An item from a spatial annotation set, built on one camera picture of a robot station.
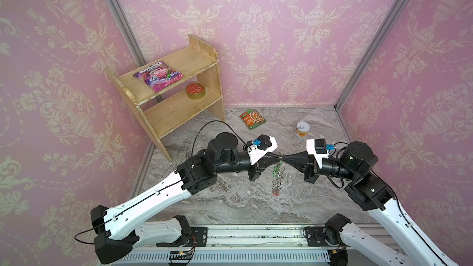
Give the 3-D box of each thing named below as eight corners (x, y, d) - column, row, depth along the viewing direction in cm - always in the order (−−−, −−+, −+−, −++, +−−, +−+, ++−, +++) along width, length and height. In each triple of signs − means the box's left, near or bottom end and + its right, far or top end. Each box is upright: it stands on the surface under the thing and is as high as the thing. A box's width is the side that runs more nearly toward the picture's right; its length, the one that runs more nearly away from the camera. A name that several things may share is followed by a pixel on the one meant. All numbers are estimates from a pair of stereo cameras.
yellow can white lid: (295, 137, 108) (298, 131, 104) (293, 127, 113) (295, 121, 108) (308, 137, 108) (311, 131, 104) (305, 127, 113) (308, 120, 108)
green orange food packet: (251, 130, 112) (251, 128, 110) (238, 116, 119) (238, 114, 117) (266, 122, 116) (266, 119, 114) (253, 109, 123) (253, 107, 121)
